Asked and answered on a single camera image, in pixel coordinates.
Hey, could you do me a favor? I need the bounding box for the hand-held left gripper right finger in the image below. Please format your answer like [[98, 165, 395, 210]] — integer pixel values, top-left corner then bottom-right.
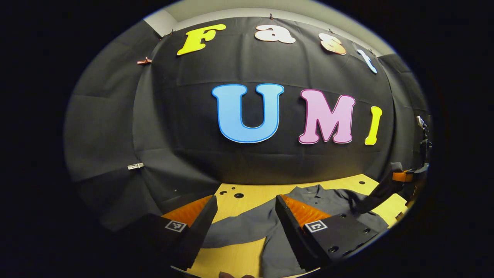
[[275, 194, 382, 273]]

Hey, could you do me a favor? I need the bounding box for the black backdrop cloth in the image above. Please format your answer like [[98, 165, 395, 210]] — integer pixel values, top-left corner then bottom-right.
[[64, 15, 433, 232]]

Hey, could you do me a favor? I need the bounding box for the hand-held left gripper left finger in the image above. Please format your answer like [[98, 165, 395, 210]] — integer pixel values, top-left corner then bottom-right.
[[116, 195, 218, 271]]

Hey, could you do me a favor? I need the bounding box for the grey polo shirt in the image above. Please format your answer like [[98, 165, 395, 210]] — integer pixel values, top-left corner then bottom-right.
[[201, 185, 390, 278]]

